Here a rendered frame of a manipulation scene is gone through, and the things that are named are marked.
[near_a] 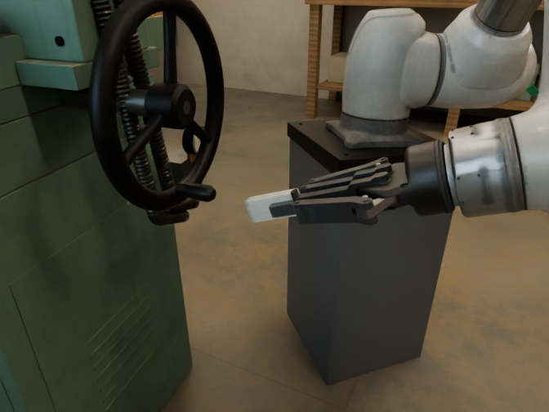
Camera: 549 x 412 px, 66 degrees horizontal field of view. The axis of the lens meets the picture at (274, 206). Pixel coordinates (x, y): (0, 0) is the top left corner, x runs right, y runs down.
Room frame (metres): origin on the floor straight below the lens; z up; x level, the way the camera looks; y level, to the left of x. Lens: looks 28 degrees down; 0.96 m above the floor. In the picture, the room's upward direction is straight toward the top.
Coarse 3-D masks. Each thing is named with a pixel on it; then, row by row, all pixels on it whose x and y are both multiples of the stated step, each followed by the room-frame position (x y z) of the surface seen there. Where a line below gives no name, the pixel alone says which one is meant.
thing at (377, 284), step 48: (288, 240) 1.05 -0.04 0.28; (336, 240) 0.79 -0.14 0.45; (384, 240) 0.82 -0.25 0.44; (432, 240) 0.86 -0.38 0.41; (288, 288) 1.04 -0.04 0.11; (336, 288) 0.78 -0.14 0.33; (384, 288) 0.82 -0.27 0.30; (432, 288) 0.87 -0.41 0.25; (336, 336) 0.78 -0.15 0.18; (384, 336) 0.83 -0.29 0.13
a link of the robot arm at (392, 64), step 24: (360, 24) 0.98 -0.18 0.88; (384, 24) 0.92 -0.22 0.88; (408, 24) 0.92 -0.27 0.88; (360, 48) 0.93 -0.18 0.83; (384, 48) 0.90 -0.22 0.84; (408, 48) 0.90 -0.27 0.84; (432, 48) 0.91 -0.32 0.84; (360, 72) 0.92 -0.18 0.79; (384, 72) 0.89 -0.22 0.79; (408, 72) 0.89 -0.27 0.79; (432, 72) 0.90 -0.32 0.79; (360, 96) 0.91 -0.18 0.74; (384, 96) 0.89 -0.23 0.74; (408, 96) 0.90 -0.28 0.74; (384, 120) 0.89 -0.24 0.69
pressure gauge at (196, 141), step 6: (186, 132) 0.84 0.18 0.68; (192, 132) 0.84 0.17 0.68; (186, 138) 0.84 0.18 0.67; (192, 138) 0.83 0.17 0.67; (198, 138) 0.85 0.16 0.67; (186, 144) 0.83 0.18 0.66; (192, 144) 0.83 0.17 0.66; (198, 144) 0.85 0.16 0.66; (186, 150) 0.84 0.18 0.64; (192, 150) 0.83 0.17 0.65; (192, 156) 0.86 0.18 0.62
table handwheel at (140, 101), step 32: (128, 0) 0.52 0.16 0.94; (160, 0) 0.55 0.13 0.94; (128, 32) 0.49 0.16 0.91; (192, 32) 0.65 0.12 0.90; (96, 64) 0.46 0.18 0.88; (64, 96) 0.62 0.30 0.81; (96, 96) 0.45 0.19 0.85; (128, 96) 0.58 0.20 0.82; (160, 96) 0.55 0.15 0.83; (192, 96) 0.58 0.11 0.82; (224, 96) 0.70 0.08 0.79; (96, 128) 0.44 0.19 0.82; (160, 128) 0.54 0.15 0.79; (192, 128) 0.61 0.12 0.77; (128, 160) 0.47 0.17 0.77; (128, 192) 0.46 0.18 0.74; (160, 192) 0.52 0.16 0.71
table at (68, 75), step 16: (160, 16) 0.88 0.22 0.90; (160, 32) 0.87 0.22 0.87; (176, 32) 0.93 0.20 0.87; (0, 48) 0.55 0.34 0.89; (16, 48) 0.57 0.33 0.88; (160, 48) 0.87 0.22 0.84; (0, 64) 0.55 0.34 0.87; (16, 64) 0.56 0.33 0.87; (32, 64) 0.55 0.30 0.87; (48, 64) 0.55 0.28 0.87; (64, 64) 0.55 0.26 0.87; (80, 64) 0.55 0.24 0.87; (128, 64) 0.63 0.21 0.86; (0, 80) 0.54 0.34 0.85; (16, 80) 0.56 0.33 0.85; (32, 80) 0.56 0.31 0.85; (48, 80) 0.55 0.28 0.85; (64, 80) 0.54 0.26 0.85; (80, 80) 0.54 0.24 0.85
